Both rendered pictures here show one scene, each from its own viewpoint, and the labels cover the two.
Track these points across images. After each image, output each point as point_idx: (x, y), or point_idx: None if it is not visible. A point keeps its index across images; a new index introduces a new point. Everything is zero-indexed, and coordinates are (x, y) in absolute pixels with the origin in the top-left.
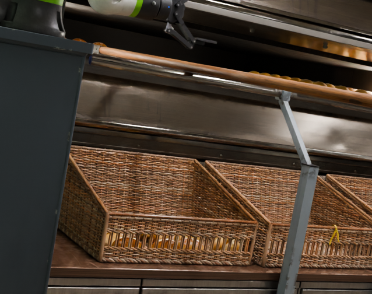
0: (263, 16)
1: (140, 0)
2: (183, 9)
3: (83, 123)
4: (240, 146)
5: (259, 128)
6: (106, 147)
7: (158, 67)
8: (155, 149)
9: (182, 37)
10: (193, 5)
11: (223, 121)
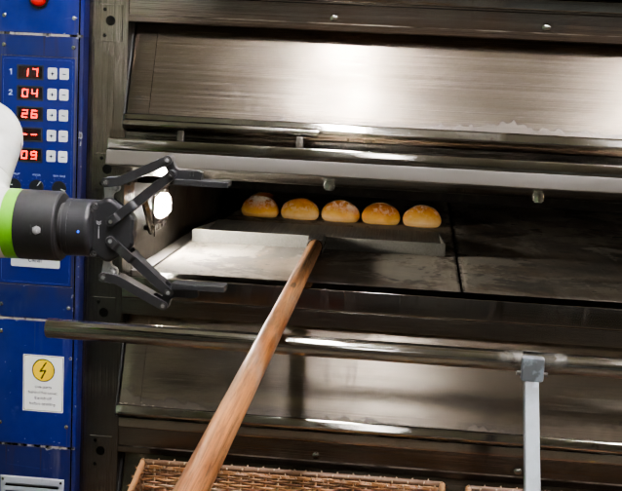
0: (536, 168)
1: (6, 228)
2: (129, 228)
3: (175, 419)
4: (564, 451)
5: (610, 409)
6: (246, 460)
7: (192, 330)
8: (354, 460)
9: (136, 287)
10: (348, 170)
11: (512, 397)
